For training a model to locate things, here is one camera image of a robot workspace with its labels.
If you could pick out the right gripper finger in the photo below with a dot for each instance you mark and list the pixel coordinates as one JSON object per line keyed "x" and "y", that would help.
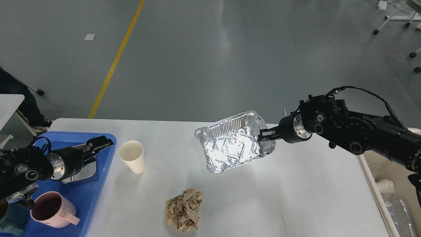
{"x": 270, "y": 137}
{"x": 271, "y": 132}

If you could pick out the beige plastic bin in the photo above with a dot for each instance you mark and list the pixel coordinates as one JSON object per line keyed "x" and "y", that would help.
{"x": 375, "y": 168}

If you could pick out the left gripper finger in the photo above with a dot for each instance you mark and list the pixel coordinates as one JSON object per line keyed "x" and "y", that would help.
{"x": 91, "y": 157}
{"x": 95, "y": 145}

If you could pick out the aluminium foil tray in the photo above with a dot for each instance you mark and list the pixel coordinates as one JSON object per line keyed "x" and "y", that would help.
{"x": 233, "y": 141}

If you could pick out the clear plastic in bin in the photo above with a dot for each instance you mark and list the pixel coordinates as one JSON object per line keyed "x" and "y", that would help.
{"x": 400, "y": 215}

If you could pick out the pink ribbed mug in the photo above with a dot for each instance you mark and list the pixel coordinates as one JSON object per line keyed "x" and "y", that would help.
{"x": 54, "y": 210}

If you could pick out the left floor plate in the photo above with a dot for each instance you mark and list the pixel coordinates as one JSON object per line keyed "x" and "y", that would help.
{"x": 288, "y": 111}

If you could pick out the brown paper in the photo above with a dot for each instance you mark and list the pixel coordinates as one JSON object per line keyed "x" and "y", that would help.
{"x": 182, "y": 211}

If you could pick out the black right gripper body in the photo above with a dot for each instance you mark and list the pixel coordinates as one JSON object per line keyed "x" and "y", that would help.
{"x": 291, "y": 129}

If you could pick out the stainless steel rectangular container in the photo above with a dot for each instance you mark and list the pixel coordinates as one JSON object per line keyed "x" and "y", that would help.
{"x": 87, "y": 174}

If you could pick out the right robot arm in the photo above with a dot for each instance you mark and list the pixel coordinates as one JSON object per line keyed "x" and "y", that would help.
{"x": 355, "y": 132}

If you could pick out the teal mug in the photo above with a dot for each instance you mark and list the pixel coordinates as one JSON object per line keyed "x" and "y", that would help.
{"x": 13, "y": 219}

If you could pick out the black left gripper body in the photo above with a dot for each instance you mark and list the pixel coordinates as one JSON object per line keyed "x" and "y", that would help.
{"x": 66, "y": 162}

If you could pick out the white cup in bin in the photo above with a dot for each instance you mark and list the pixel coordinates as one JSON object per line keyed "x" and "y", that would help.
{"x": 386, "y": 187}

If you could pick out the white cart frame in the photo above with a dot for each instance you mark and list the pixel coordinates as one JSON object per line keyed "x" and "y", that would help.
{"x": 414, "y": 14}

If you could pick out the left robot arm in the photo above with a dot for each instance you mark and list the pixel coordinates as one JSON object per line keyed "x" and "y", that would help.
{"x": 22, "y": 167}

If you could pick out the white paper cup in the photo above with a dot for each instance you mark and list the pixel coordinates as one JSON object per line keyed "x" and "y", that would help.
{"x": 132, "y": 154}

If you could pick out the blue plastic tray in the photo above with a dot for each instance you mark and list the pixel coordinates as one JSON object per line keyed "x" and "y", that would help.
{"x": 85, "y": 197}

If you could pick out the rolling rack leg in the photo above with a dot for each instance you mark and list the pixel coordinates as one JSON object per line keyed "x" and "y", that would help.
{"x": 39, "y": 92}

